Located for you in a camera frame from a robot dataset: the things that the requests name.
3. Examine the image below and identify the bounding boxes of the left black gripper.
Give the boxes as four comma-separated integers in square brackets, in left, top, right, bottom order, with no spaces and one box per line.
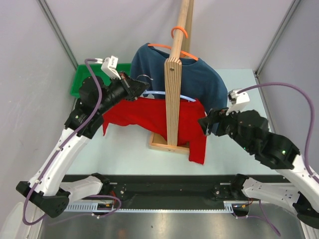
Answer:
[96,71,149,115]

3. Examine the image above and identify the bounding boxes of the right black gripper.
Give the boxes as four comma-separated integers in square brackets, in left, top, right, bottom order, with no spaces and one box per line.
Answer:
[197,103,254,152]

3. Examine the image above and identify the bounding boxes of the light blue hanger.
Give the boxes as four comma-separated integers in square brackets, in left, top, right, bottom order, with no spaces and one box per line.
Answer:
[137,74,196,102]

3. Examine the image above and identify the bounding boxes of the red t shirt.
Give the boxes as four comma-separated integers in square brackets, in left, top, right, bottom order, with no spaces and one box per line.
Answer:
[103,98,206,165]

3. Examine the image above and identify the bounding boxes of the blue t shirt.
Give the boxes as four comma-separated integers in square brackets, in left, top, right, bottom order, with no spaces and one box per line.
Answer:
[130,43,228,113]

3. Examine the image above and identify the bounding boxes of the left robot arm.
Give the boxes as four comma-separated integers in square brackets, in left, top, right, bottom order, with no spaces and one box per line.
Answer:
[16,72,150,218]

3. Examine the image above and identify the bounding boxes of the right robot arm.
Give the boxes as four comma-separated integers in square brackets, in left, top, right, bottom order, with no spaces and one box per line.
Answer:
[198,109,319,229]

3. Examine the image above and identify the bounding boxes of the wooden hanger stand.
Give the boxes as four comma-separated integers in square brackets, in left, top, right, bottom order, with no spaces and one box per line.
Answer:
[149,0,194,154]

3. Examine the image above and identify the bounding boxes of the orange hanger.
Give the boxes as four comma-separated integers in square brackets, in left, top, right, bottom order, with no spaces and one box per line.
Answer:
[148,26,198,61]

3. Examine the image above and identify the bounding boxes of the green plastic tray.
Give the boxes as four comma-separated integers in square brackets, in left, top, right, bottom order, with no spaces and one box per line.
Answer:
[70,63,131,98]

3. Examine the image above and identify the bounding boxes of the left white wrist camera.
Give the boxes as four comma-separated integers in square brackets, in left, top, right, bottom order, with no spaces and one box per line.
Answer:
[95,55,120,79]

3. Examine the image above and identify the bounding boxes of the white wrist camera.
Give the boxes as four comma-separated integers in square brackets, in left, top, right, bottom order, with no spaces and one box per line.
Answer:
[95,55,120,79]
[226,89,250,115]

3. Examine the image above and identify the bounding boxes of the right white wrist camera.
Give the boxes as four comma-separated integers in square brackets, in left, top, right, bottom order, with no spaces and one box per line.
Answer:
[226,89,250,115]

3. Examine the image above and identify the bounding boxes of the white cable duct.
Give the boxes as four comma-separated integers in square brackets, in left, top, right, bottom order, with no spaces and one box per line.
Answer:
[64,200,250,214]

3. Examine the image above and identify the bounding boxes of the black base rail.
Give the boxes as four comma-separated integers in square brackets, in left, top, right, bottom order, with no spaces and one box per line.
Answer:
[64,174,290,210]

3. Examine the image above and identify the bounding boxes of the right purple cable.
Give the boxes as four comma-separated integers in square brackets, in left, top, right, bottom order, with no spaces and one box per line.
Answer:
[238,82,319,179]

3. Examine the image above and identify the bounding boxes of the purple cable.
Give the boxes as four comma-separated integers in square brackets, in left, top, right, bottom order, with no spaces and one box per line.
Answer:
[238,82,319,179]
[22,58,104,226]

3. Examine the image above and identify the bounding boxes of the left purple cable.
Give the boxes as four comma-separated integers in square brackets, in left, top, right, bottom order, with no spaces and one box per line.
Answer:
[22,58,104,226]

